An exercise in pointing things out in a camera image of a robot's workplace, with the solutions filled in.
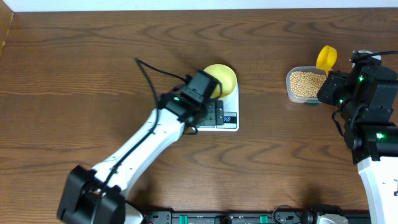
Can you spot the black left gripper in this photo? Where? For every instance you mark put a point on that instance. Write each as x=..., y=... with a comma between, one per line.
x=209, y=119

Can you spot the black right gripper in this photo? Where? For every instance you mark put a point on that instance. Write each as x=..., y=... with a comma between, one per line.
x=333, y=80

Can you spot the yellow measuring scoop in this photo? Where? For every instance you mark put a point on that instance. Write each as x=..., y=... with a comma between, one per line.
x=326, y=59

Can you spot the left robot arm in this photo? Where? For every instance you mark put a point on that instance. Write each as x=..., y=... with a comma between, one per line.
x=99, y=195

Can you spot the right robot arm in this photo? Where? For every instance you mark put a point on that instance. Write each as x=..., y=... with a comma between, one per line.
x=364, y=98

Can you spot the white kitchen scale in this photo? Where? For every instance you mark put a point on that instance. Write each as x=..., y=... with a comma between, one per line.
x=231, y=112

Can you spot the yellow bowl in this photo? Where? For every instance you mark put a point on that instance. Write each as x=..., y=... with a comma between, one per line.
x=226, y=76

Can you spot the soybeans in container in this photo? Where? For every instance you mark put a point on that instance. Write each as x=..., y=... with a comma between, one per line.
x=306, y=84

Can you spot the green tape label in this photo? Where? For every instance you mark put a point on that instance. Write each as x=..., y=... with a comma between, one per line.
x=312, y=103

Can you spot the clear plastic container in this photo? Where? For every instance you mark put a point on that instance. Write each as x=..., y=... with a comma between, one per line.
x=291, y=96

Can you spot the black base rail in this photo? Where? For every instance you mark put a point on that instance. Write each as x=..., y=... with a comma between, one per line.
x=283, y=214

